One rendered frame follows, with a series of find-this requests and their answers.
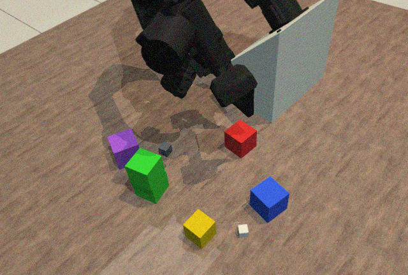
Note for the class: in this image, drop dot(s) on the yellow block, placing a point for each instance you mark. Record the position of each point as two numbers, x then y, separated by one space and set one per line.
199 228

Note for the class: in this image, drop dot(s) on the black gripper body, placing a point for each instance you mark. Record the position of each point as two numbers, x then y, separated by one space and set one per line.
213 54

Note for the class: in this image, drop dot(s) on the green block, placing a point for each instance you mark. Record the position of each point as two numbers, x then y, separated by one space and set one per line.
156 193
145 169

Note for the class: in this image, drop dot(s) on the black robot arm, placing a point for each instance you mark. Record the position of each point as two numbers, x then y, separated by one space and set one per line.
170 28

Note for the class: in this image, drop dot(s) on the blue cube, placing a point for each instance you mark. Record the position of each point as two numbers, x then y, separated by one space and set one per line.
269 199

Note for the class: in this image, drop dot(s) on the purple block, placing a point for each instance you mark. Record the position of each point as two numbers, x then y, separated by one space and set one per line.
124 146

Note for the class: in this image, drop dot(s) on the red block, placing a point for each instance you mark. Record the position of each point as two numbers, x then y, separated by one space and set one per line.
240 138

